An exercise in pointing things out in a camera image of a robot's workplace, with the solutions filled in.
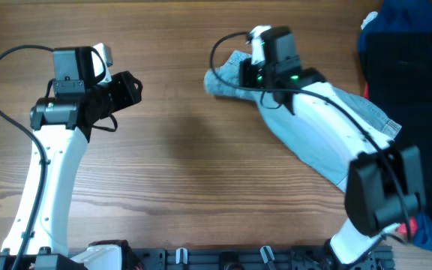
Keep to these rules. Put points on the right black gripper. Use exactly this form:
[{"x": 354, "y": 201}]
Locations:
[{"x": 244, "y": 73}]

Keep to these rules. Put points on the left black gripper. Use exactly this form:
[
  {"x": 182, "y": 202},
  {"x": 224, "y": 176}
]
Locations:
[{"x": 118, "y": 94}]

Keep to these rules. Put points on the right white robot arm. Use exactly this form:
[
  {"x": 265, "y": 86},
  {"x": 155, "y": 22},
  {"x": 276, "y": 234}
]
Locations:
[{"x": 383, "y": 185}]

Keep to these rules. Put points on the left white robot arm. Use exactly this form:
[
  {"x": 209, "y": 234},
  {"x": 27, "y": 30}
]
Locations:
[{"x": 82, "y": 92}]

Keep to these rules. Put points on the light blue denim shorts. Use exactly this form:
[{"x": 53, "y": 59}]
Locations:
[{"x": 317, "y": 133}]

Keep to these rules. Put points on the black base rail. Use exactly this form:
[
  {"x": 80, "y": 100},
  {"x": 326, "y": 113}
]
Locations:
[{"x": 266, "y": 257}]

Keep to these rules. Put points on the red garment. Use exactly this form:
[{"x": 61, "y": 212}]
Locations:
[{"x": 403, "y": 229}]

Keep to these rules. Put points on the white garment tag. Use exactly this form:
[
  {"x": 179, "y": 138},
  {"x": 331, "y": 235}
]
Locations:
[{"x": 370, "y": 17}]

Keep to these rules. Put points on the dark blue garment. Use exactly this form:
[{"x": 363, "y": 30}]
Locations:
[{"x": 406, "y": 16}]

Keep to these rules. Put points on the black garment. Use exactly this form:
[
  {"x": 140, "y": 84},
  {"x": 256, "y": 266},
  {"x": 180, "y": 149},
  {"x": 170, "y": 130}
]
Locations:
[{"x": 397, "y": 67}]

